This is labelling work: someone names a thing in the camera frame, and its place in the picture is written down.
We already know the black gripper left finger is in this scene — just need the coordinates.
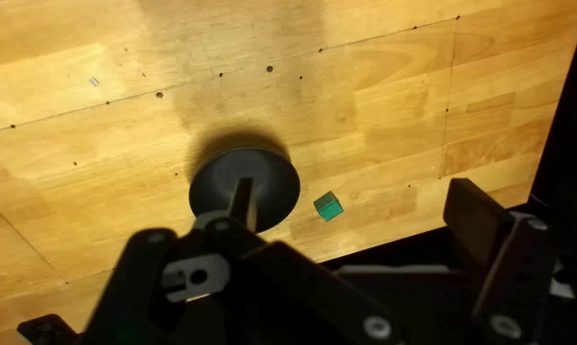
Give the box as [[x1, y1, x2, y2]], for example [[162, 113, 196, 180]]
[[89, 176, 407, 345]]

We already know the small green block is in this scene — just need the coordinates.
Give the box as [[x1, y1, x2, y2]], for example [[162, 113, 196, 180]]
[[313, 189, 348, 224]]

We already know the dark grey round bowl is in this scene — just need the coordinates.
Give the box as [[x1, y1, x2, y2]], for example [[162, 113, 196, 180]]
[[188, 145, 303, 235]]

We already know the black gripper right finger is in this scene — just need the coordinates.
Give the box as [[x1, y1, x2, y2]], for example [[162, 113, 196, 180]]
[[442, 176, 557, 345]]

